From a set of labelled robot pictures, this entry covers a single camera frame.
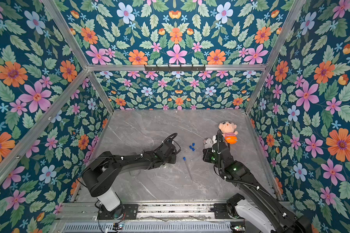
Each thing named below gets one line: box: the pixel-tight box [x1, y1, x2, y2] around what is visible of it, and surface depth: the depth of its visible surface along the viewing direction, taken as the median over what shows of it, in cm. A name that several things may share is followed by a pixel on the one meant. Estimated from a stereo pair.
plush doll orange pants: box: [218, 120, 239, 145], surface depth 102 cm
